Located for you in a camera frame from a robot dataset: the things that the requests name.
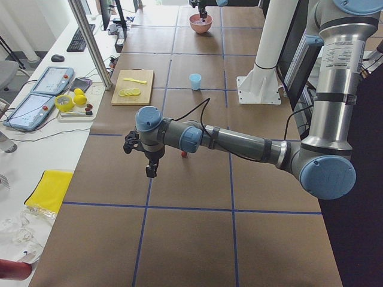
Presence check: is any black computer mouse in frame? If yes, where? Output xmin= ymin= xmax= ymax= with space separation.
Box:
xmin=51 ymin=54 xmax=65 ymax=63

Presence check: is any aluminium frame post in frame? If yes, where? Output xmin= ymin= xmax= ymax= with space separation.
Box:
xmin=68 ymin=0 xmax=113 ymax=90

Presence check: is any pink bowl of ice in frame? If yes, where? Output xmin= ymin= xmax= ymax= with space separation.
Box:
xmin=189 ymin=14 xmax=213 ymax=34

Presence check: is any black keyboard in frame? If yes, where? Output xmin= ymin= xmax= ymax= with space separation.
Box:
xmin=66 ymin=28 xmax=86 ymax=53

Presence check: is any white tray with tools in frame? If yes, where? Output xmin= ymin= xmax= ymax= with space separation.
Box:
xmin=56 ymin=103 xmax=98 ymax=123

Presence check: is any whole lemon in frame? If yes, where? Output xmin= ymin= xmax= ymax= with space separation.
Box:
xmin=74 ymin=88 xmax=84 ymax=96
xmin=73 ymin=94 xmax=87 ymax=106

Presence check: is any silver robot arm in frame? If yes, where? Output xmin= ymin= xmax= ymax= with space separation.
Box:
xmin=126 ymin=1 xmax=382 ymax=200
xmin=189 ymin=0 xmax=228 ymax=22

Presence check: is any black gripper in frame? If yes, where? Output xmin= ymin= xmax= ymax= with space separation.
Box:
xmin=145 ymin=149 xmax=165 ymax=179
xmin=196 ymin=0 xmax=208 ymax=23

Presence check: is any middle lemon slice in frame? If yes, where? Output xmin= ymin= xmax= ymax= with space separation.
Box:
xmin=123 ymin=88 xmax=136 ymax=96

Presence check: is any yellow cloth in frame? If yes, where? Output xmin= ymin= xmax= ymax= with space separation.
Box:
xmin=24 ymin=170 xmax=73 ymax=214

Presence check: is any far lemon slice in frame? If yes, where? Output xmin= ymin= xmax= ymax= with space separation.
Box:
xmin=129 ymin=88 xmax=141 ymax=96

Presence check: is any light blue paper cup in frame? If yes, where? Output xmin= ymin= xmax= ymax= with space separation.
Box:
xmin=189 ymin=74 xmax=202 ymax=91

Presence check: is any arm black camera mount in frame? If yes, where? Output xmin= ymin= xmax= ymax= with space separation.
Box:
xmin=123 ymin=130 xmax=142 ymax=154

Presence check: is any red bottle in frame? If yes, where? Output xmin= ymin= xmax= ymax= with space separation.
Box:
xmin=0 ymin=259 xmax=32 ymax=280

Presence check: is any wooden cutting board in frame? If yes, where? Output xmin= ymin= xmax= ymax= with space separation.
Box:
xmin=111 ymin=69 xmax=154 ymax=106

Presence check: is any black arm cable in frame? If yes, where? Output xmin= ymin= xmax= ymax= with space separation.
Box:
xmin=173 ymin=97 xmax=315 ymax=162

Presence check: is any white camera post with base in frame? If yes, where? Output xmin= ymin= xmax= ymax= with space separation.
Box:
xmin=237 ymin=0 xmax=299 ymax=105

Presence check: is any yellow plastic knife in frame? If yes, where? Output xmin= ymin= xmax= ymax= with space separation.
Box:
xmin=123 ymin=78 xmax=148 ymax=85

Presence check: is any yellow tape roll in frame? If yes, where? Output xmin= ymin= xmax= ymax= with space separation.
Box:
xmin=54 ymin=94 xmax=75 ymax=112

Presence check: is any teach pendant near board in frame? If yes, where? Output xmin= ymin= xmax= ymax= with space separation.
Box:
xmin=31 ymin=66 xmax=74 ymax=96

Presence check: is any dark purple notebook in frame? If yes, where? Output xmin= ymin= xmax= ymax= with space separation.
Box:
xmin=69 ymin=78 xmax=93 ymax=92

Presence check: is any clear plastic bag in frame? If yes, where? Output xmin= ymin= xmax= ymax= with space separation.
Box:
xmin=1 ymin=207 xmax=56 ymax=264

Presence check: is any lemon slice near board edge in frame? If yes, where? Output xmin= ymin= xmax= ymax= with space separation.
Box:
xmin=118 ymin=89 xmax=127 ymax=96

